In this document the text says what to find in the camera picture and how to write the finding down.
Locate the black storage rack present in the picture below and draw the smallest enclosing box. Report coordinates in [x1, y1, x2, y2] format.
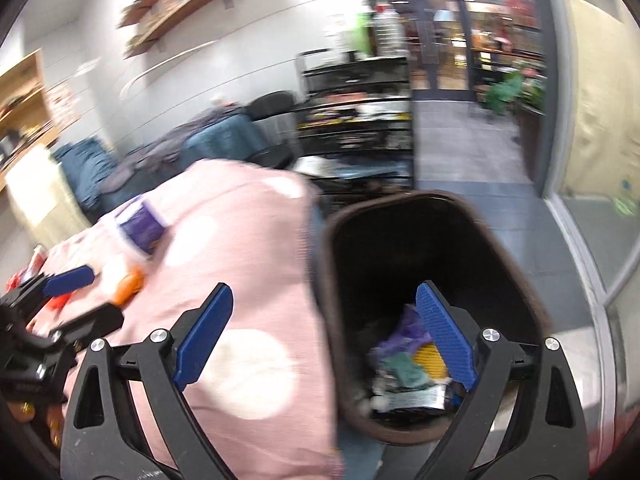
[297, 50, 416, 201]

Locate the wall poster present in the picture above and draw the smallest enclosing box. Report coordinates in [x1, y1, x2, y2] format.
[47, 80, 81, 126]

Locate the teal paper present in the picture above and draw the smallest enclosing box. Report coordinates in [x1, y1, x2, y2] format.
[387, 352, 426, 391]

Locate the massage bed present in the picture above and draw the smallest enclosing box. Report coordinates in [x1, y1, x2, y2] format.
[100, 110, 261, 196]

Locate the group of bottles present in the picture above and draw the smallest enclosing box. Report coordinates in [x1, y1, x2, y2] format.
[325, 2, 408, 61]

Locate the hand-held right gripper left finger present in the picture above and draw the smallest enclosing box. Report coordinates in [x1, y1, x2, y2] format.
[60, 282, 236, 480]

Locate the wooden wall cabinet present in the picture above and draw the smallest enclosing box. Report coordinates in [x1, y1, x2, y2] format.
[0, 49, 61, 191]

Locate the blue paper cup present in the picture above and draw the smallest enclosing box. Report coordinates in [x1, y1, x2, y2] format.
[114, 195, 168, 256]

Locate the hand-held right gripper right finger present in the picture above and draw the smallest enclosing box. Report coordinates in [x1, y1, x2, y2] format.
[412, 281, 591, 480]

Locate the yellow wrapper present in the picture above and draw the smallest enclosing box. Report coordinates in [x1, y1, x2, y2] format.
[417, 342, 448, 378]

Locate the black trash bin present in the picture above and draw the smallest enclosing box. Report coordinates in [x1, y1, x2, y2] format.
[312, 190, 551, 446]

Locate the purple plastic bag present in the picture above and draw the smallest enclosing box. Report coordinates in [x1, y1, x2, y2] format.
[372, 305, 436, 376]

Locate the green and white carton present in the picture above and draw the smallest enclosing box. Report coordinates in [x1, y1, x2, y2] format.
[372, 382, 453, 413]

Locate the green potted plant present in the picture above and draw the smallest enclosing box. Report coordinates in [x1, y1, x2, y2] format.
[482, 67, 543, 121]

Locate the cream towel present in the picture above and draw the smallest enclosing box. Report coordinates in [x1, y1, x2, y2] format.
[7, 150, 93, 246]

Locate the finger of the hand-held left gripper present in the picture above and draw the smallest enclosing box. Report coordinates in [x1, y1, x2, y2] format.
[50, 302, 125, 348]
[0, 266, 97, 311]

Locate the glass door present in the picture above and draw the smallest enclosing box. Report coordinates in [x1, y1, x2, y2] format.
[542, 0, 640, 461]

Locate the pink dotted blanket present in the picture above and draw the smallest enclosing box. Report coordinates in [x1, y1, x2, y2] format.
[0, 159, 346, 480]

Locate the blue quilt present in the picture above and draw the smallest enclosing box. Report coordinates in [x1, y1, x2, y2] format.
[52, 140, 121, 223]

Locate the grey blanket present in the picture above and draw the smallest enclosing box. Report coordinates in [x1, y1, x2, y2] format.
[100, 105, 241, 191]

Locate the black chair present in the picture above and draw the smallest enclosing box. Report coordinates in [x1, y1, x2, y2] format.
[247, 90, 306, 171]

